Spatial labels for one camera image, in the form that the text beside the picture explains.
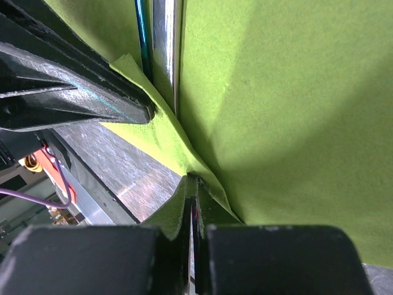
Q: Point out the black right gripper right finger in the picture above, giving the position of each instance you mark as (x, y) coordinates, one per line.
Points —
(233, 258)

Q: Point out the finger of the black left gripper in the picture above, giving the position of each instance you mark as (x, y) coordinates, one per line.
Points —
(34, 27)
(37, 93)

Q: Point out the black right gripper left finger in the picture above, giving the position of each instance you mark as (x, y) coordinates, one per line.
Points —
(149, 258)

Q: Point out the blue metallic fork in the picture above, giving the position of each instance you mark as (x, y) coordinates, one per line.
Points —
(144, 38)

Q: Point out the silver table knife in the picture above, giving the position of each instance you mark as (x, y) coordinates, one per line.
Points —
(166, 28)

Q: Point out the green paper napkin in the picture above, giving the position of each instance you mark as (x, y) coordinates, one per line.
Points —
(285, 107)

